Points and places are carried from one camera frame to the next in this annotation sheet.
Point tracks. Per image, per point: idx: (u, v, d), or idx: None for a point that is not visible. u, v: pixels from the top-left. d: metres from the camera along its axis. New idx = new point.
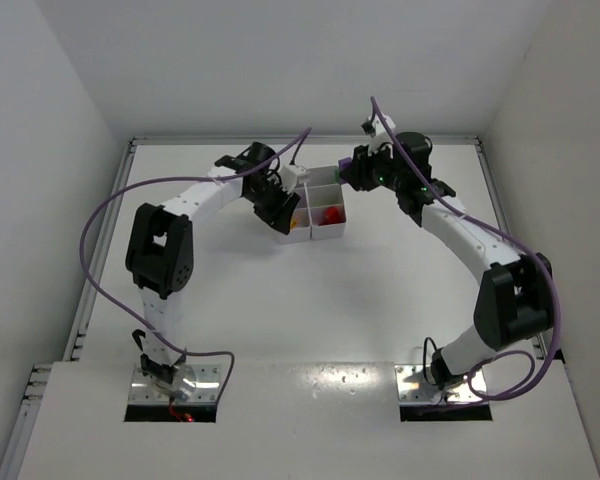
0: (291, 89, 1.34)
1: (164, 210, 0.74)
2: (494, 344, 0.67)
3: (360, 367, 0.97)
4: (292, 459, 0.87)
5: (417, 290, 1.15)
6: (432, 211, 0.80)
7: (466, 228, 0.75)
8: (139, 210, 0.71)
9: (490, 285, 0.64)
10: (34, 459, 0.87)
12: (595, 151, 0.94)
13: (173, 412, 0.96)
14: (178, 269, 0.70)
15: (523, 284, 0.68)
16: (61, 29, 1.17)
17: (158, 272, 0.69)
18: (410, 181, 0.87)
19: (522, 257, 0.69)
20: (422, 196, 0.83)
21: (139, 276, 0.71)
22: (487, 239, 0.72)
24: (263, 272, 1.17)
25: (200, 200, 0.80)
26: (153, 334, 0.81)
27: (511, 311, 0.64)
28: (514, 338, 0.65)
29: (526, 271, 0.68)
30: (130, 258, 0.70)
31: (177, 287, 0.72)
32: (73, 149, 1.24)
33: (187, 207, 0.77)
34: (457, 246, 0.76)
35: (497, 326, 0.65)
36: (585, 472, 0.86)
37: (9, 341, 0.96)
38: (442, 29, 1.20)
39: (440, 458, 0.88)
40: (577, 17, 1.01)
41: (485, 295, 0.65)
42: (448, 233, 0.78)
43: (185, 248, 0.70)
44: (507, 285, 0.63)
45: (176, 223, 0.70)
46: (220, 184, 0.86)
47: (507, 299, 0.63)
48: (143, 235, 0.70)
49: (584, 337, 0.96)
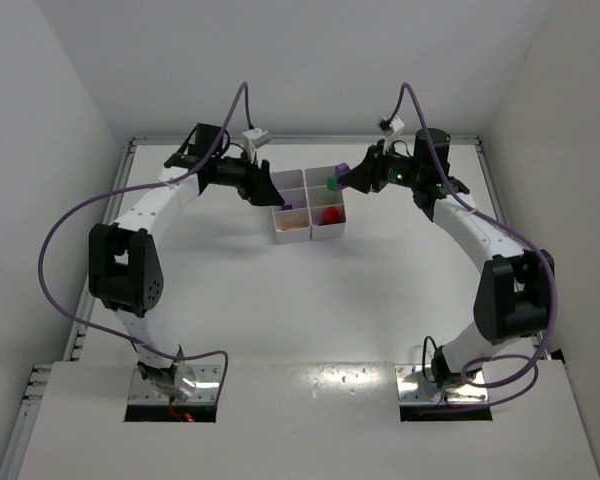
0: (291, 89, 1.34)
1: (120, 228, 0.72)
2: (489, 336, 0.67)
3: (360, 367, 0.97)
4: (291, 459, 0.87)
5: (418, 290, 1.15)
6: (444, 205, 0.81)
7: (475, 223, 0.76)
8: (93, 235, 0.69)
9: (490, 275, 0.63)
10: (34, 459, 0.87)
12: (596, 150, 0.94)
13: (173, 412, 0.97)
14: (148, 287, 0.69)
15: (526, 281, 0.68)
16: (61, 29, 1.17)
17: (127, 292, 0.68)
18: (426, 176, 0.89)
19: (526, 252, 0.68)
20: (436, 191, 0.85)
21: (108, 300, 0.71)
22: (494, 233, 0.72)
24: (263, 272, 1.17)
25: (155, 207, 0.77)
26: (144, 346, 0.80)
27: (510, 304, 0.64)
28: (509, 332, 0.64)
29: (529, 268, 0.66)
30: (93, 284, 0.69)
31: (150, 304, 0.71)
32: (73, 149, 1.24)
33: (144, 218, 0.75)
34: (465, 240, 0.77)
35: (493, 317, 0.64)
36: (585, 472, 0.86)
37: (9, 341, 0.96)
38: (442, 28, 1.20)
39: (440, 458, 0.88)
40: (578, 16, 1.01)
41: (484, 286, 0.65)
42: (458, 226, 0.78)
43: (150, 262, 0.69)
44: (507, 277, 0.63)
45: (134, 239, 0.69)
46: (174, 187, 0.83)
47: (506, 291, 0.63)
48: (102, 258, 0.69)
49: (585, 337, 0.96)
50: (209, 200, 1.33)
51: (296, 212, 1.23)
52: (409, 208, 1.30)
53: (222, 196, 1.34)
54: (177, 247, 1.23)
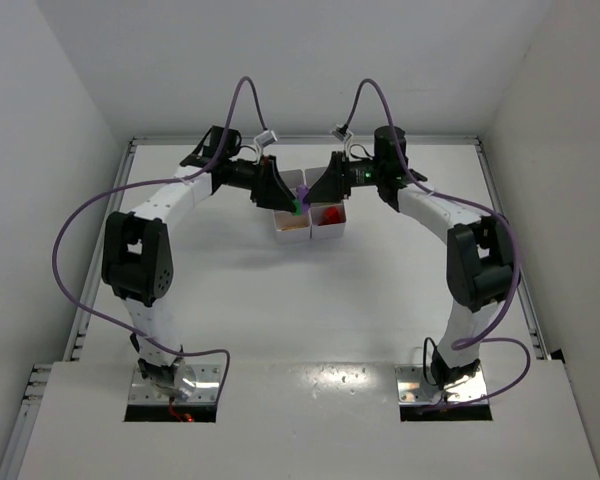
0: (291, 89, 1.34)
1: (135, 216, 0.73)
2: (466, 302, 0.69)
3: (359, 367, 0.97)
4: (291, 459, 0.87)
5: (417, 290, 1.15)
6: (405, 193, 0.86)
7: (433, 202, 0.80)
8: (108, 222, 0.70)
9: (454, 241, 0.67)
10: (34, 459, 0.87)
12: (595, 149, 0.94)
13: (173, 412, 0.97)
14: (159, 274, 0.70)
15: (489, 246, 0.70)
16: (61, 30, 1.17)
17: (137, 279, 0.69)
18: (386, 171, 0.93)
19: (483, 219, 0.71)
20: (397, 184, 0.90)
21: (119, 288, 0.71)
22: (453, 207, 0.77)
24: (263, 272, 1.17)
25: (170, 201, 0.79)
26: (146, 338, 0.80)
27: (476, 266, 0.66)
28: (482, 292, 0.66)
29: (489, 232, 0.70)
30: (106, 270, 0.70)
31: (160, 292, 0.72)
32: (72, 149, 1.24)
33: (159, 210, 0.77)
34: (430, 220, 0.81)
35: (464, 279, 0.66)
36: (584, 472, 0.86)
37: (8, 341, 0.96)
38: (442, 29, 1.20)
39: (441, 458, 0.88)
40: (578, 16, 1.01)
41: (452, 255, 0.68)
42: (421, 210, 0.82)
43: (163, 249, 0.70)
44: (469, 240, 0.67)
45: (149, 228, 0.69)
46: (189, 183, 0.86)
47: (471, 252, 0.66)
48: (117, 245, 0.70)
49: (586, 337, 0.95)
50: (209, 200, 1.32)
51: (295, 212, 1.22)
52: None
53: (222, 196, 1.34)
54: (177, 247, 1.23)
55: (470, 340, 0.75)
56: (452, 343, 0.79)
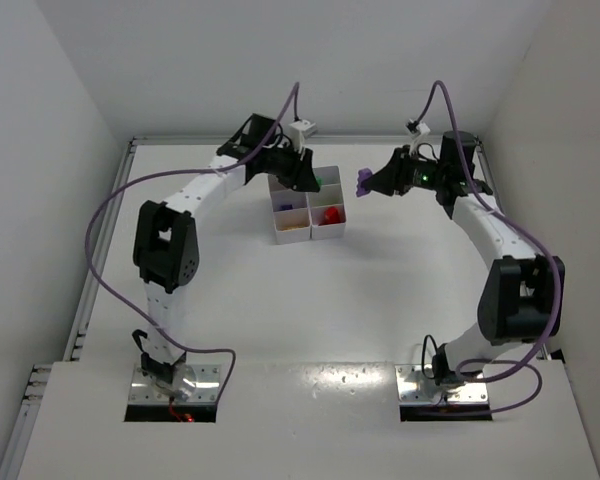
0: (291, 89, 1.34)
1: (167, 206, 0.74)
2: (490, 335, 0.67)
3: (360, 367, 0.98)
4: (292, 459, 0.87)
5: (419, 290, 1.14)
6: (464, 203, 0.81)
7: (491, 223, 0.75)
8: (142, 209, 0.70)
9: (496, 273, 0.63)
10: (34, 458, 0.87)
12: (596, 150, 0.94)
13: (173, 412, 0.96)
14: (184, 266, 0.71)
15: (535, 286, 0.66)
16: (61, 29, 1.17)
17: (163, 270, 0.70)
18: (450, 174, 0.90)
19: (538, 256, 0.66)
20: (458, 188, 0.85)
21: (146, 271, 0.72)
22: (508, 235, 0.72)
24: (263, 272, 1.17)
25: (202, 193, 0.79)
26: (157, 329, 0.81)
27: (511, 305, 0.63)
28: (509, 332, 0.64)
29: (539, 272, 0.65)
30: (136, 254, 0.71)
31: (184, 281, 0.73)
32: (72, 148, 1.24)
33: (190, 202, 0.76)
34: (480, 240, 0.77)
35: (495, 315, 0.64)
36: (584, 472, 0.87)
37: (9, 340, 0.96)
38: (442, 28, 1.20)
39: (441, 458, 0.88)
40: (578, 16, 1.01)
41: (492, 284, 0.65)
42: (475, 227, 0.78)
43: (190, 243, 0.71)
44: (514, 277, 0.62)
45: (178, 220, 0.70)
46: (222, 175, 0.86)
47: (512, 291, 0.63)
48: (148, 233, 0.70)
49: (586, 337, 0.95)
50: None
51: (296, 212, 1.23)
52: (410, 210, 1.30)
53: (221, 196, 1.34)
54: None
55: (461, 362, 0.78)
56: (459, 362, 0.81)
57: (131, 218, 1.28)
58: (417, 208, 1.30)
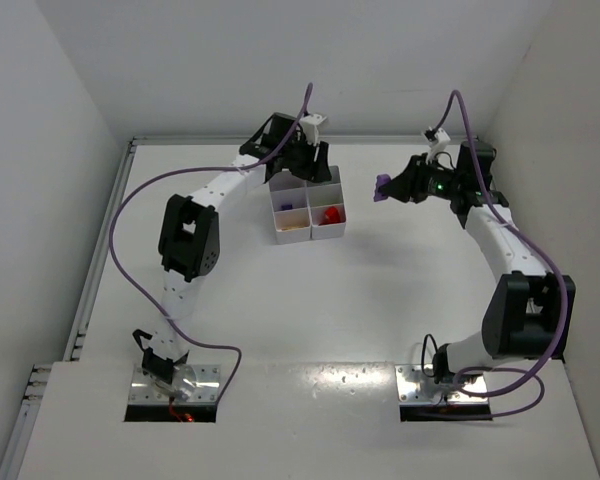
0: (291, 90, 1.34)
1: (192, 200, 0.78)
2: (492, 349, 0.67)
3: (360, 367, 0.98)
4: (291, 459, 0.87)
5: (419, 291, 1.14)
6: (477, 213, 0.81)
7: (501, 235, 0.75)
8: (170, 201, 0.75)
9: (503, 286, 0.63)
10: (34, 458, 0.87)
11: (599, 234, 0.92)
12: (596, 150, 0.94)
13: (173, 413, 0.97)
14: (206, 257, 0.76)
15: (543, 303, 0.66)
16: (62, 30, 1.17)
17: (186, 259, 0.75)
18: (466, 183, 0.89)
19: (548, 274, 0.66)
20: (473, 197, 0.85)
21: (169, 260, 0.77)
22: (519, 250, 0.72)
24: (261, 271, 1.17)
25: (225, 190, 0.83)
26: (168, 320, 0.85)
27: (516, 321, 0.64)
28: (512, 349, 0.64)
29: (548, 290, 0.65)
30: (162, 243, 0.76)
31: (204, 271, 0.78)
32: (73, 149, 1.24)
33: (214, 197, 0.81)
34: (490, 251, 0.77)
35: (500, 330, 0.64)
36: (584, 471, 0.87)
37: (9, 340, 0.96)
38: (443, 29, 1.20)
39: (441, 459, 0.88)
40: (578, 17, 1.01)
41: (498, 298, 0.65)
42: (486, 238, 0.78)
43: (212, 236, 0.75)
44: (522, 294, 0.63)
45: (203, 214, 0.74)
46: (245, 173, 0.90)
47: (518, 307, 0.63)
48: (173, 224, 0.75)
49: (585, 337, 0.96)
50: None
51: (296, 212, 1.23)
52: (410, 210, 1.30)
53: None
54: None
55: (462, 369, 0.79)
56: (461, 367, 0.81)
57: (130, 218, 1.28)
58: (416, 208, 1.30)
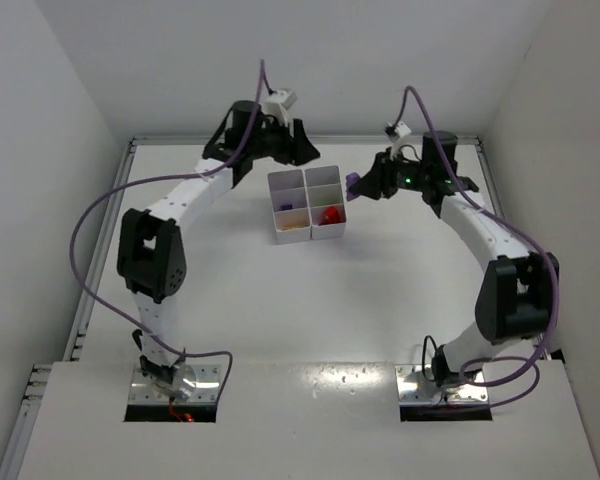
0: (292, 90, 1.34)
1: (150, 214, 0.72)
2: (490, 336, 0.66)
3: (360, 367, 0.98)
4: (291, 459, 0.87)
5: (419, 291, 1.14)
6: (452, 203, 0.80)
7: (480, 221, 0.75)
8: (124, 218, 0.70)
9: (492, 274, 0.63)
10: (34, 458, 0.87)
11: None
12: (595, 150, 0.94)
13: (173, 412, 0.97)
14: (171, 275, 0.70)
15: (529, 282, 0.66)
16: (61, 29, 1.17)
17: (150, 280, 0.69)
18: (434, 174, 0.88)
19: (530, 254, 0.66)
20: (445, 188, 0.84)
21: (131, 281, 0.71)
22: (500, 233, 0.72)
24: (262, 271, 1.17)
25: (187, 200, 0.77)
26: (152, 335, 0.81)
27: (509, 305, 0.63)
28: (510, 333, 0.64)
29: (533, 269, 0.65)
30: (120, 264, 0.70)
31: (171, 290, 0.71)
32: (72, 149, 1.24)
33: (174, 208, 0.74)
34: (471, 238, 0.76)
35: (494, 317, 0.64)
36: (584, 472, 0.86)
37: (9, 340, 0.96)
38: (443, 28, 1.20)
39: (441, 459, 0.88)
40: (578, 16, 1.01)
41: (488, 286, 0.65)
42: (465, 226, 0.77)
43: (176, 251, 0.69)
44: (511, 277, 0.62)
45: (163, 228, 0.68)
46: (208, 178, 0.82)
47: (509, 291, 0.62)
48: (131, 241, 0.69)
49: (585, 337, 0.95)
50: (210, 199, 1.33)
51: (296, 212, 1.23)
52: (410, 210, 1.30)
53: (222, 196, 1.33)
54: None
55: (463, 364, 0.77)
56: (461, 364, 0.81)
57: None
58: (417, 208, 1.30)
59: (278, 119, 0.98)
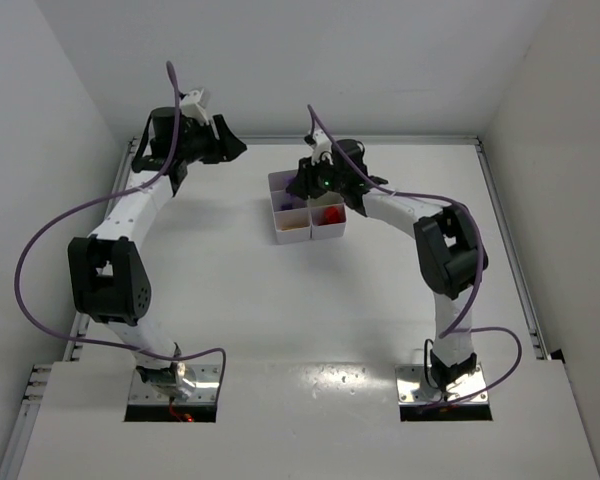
0: (292, 90, 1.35)
1: (98, 238, 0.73)
2: (441, 289, 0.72)
3: (359, 367, 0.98)
4: (291, 459, 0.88)
5: (417, 290, 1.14)
6: (370, 198, 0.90)
7: (396, 201, 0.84)
8: (72, 249, 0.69)
9: (420, 233, 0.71)
10: (35, 458, 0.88)
11: (599, 235, 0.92)
12: (595, 151, 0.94)
13: (173, 412, 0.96)
14: (137, 294, 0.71)
15: (454, 234, 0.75)
16: (61, 29, 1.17)
17: (116, 303, 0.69)
18: (349, 180, 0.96)
19: (445, 209, 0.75)
20: (360, 190, 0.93)
21: (98, 314, 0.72)
22: (416, 203, 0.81)
24: (262, 271, 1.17)
25: (133, 215, 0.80)
26: (142, 350, 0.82)
27: (443, 254, 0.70)
28: (455, 279, 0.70)
29: (452, 220, 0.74)
30: (79, 299, 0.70)
31: (141, 310, 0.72)
32: (72, 148, 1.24)
33: (122, 226, 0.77)
34: (397, 219, 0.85)
35: (436, 268, 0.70)
36: (584, 471, 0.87)
37: (8, 340, 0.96)
38: (442, 29, 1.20)
39: (441, 458, 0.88)
40: (578, 17, 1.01)
41: (421, 247, 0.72)
42: (388, 211, 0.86)
43: (135, 271, 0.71)
44: (434, 231, 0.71)
45: (116, 249, 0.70)
46: (147, 190, 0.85)
47: (438, 244, 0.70)
48: (86, 272, 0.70)
49: (585, 337, 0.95)
50: (210, 199, 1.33)
51: (296, 212, 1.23)
52: None
53: (222, 196, 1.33)
54: (177, 247, 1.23)
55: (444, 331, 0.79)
56: (438, 335, 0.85)
57: None
58: None
59: (198, 120, 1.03)
